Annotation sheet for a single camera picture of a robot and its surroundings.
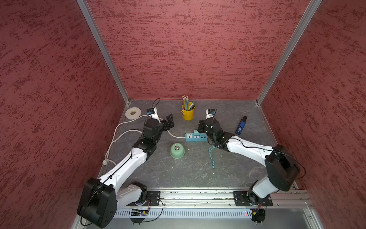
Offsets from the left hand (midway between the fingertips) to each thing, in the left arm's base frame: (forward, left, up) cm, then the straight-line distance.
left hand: (166, 119), depth 81 cm
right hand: (+2, -20, -7) cm, 22 cm away
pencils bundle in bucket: (+21, -11, -7) cm, 25 cm away
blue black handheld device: (+11, -54, -22) cm, 59 cm away
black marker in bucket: (+20, -16, -11) cm, 28 cm away
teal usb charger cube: (+1, -19, -17) cm, 25 cm away
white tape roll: (+22, +32, -22) cm, 44 cm away
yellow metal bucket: (+16, -13, -16) cm, 26 cm away
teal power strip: (-1, -15, -19) cm, 24 cm away
